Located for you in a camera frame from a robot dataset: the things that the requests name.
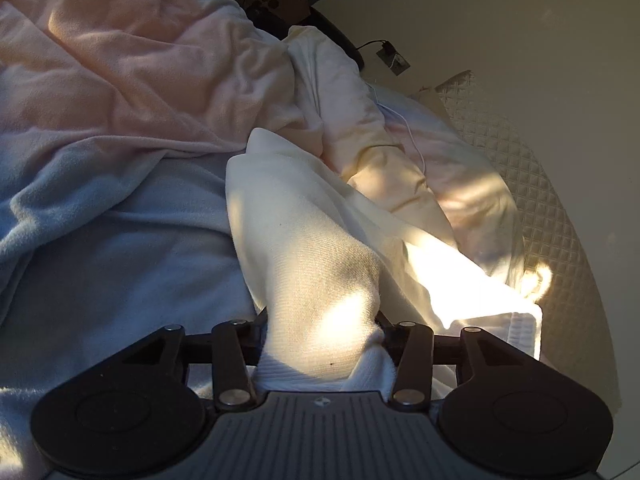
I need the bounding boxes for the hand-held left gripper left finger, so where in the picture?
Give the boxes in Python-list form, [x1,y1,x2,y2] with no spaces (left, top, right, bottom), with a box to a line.
[100,310,272,408]

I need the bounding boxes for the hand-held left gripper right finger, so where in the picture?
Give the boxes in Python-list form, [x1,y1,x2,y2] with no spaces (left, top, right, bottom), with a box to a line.
[375,310,531,408]

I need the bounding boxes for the cream striped pants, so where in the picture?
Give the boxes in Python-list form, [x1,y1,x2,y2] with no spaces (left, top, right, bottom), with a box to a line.
[225,127,543,396]

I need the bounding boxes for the cream quilted headboard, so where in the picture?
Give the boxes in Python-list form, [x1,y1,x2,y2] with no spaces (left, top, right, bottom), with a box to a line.
[415,70,626,411]

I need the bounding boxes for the cream pillow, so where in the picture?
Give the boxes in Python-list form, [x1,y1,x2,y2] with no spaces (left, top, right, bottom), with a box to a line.
[287,25,524,287]

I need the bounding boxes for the pink and blue blanket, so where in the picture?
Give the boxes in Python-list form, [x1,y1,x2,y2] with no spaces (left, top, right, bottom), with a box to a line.
[0,0,326,461]

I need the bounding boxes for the white cable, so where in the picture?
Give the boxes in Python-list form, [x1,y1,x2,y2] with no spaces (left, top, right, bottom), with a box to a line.
[367,80,429,174]

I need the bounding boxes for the wall outlet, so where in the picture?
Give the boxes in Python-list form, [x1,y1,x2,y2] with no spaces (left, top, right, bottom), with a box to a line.
[382,46,412,76]

